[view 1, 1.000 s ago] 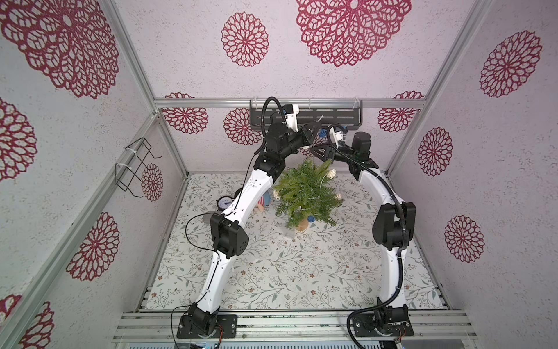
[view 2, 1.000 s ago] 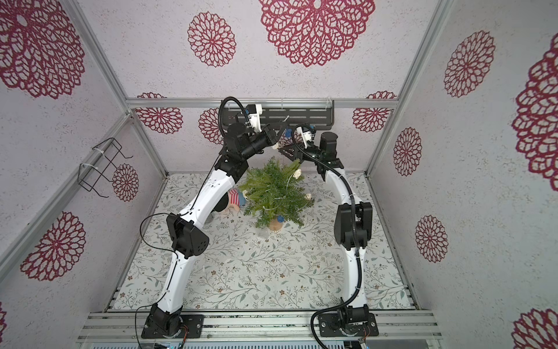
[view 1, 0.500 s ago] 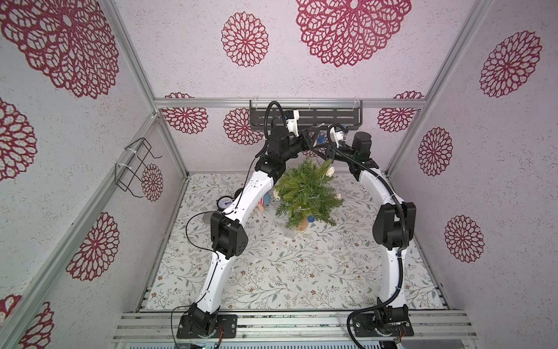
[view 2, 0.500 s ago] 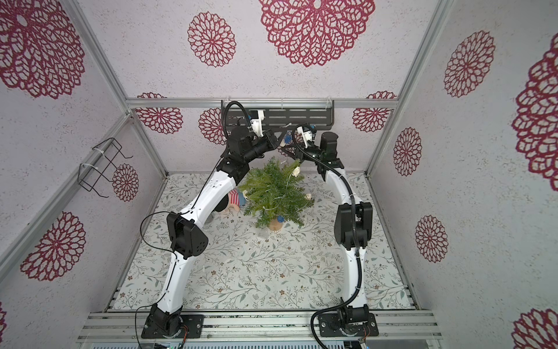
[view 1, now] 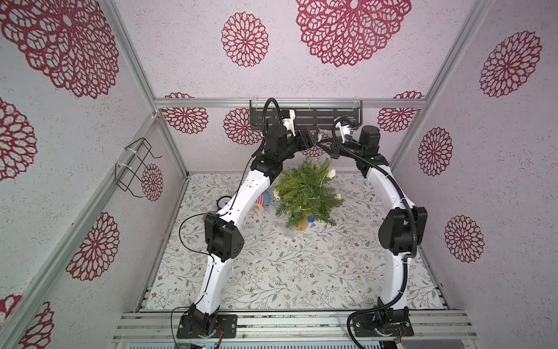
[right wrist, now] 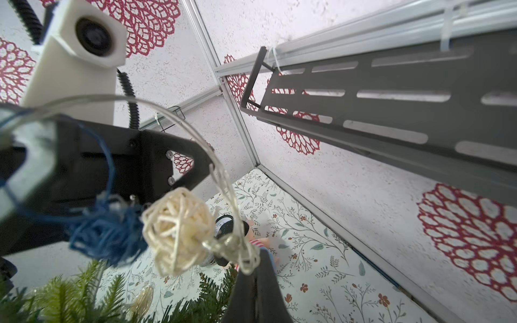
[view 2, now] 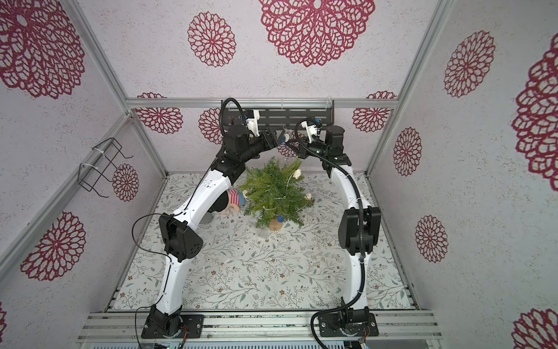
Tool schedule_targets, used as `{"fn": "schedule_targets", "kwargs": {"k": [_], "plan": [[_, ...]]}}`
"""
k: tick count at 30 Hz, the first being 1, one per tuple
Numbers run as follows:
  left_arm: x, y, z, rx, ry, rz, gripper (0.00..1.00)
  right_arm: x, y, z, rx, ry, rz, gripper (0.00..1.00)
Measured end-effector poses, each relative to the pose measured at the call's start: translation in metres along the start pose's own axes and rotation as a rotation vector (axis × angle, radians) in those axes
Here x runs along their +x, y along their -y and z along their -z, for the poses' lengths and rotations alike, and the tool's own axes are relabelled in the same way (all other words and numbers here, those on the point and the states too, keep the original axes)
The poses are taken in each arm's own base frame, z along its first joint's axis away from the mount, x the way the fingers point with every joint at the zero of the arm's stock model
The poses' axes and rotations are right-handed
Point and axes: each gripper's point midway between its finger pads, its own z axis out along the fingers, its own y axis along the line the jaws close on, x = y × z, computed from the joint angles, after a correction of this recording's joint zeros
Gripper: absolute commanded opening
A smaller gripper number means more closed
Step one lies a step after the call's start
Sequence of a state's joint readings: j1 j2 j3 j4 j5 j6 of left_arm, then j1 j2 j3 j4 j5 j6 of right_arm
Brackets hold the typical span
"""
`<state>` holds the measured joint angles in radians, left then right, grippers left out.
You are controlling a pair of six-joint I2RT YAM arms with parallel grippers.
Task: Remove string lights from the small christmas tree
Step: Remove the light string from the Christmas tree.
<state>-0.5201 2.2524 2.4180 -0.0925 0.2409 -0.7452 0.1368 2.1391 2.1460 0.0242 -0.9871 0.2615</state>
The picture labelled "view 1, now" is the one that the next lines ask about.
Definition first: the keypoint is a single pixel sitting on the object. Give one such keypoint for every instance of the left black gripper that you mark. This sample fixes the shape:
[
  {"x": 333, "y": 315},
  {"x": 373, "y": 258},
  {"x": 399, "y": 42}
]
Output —
[{"x": 304, "y": 134}]

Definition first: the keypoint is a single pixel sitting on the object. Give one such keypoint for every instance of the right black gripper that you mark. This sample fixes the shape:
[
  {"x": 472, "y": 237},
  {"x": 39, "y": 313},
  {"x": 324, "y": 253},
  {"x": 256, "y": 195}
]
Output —
[{"x": 336, "y": 145}]

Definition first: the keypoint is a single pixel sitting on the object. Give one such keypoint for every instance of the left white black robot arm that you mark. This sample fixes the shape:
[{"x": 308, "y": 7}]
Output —
[{"x": 222, "y": 228}]

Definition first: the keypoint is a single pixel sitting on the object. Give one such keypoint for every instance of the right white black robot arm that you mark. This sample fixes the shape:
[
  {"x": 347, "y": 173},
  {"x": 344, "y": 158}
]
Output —
[{"x": 402, "y": 229}]

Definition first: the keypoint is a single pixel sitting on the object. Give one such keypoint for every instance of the small green christmas tree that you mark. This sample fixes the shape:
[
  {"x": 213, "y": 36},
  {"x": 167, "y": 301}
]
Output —
[{"x": 307, "y": 194}]

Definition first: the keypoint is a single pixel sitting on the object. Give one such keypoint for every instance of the plush doll striped shirt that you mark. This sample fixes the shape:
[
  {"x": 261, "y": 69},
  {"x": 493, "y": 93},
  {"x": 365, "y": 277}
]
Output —
[{"x": 263, "y": 201}]

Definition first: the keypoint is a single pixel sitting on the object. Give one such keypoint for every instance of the clear battery box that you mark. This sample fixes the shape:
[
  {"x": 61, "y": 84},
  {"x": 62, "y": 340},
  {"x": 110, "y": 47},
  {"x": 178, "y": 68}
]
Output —
[{"x": 287, "y": 232}]

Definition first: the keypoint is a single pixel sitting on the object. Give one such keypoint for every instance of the small black alarm clock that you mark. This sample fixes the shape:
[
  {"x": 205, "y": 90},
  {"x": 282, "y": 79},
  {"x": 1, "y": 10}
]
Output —
[{"x": 223, "y": 201}]

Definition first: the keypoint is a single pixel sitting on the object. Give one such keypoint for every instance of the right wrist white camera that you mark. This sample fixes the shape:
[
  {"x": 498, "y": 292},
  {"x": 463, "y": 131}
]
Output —
[{"x": 345, "y": 127}]

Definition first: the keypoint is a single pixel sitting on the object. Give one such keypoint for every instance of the wrist white camera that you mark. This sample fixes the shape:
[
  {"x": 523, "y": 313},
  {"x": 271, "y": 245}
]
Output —
[
  {"x": 288, "y": 117},
  {"x": 345, "y": 127}
]

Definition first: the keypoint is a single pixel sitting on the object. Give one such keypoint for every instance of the dark grey wall shelf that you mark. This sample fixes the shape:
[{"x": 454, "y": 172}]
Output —
[{"x": 310, "y": 116}]

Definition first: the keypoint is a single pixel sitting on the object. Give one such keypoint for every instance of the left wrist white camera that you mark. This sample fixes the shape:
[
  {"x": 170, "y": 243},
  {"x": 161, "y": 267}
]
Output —
[{"x": 288, "y": 117}]

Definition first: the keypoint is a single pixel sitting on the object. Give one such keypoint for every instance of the black wire wall rack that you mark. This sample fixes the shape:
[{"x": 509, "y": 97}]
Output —
[{"x": 130, "y": 171}]

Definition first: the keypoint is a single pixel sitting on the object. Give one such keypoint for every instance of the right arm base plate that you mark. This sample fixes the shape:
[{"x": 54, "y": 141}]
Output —
[{"x": 384, "y": 323}]

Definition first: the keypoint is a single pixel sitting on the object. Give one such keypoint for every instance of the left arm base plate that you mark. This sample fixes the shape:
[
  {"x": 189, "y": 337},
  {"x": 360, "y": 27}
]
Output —
[{"x": 222, "y": 326}]

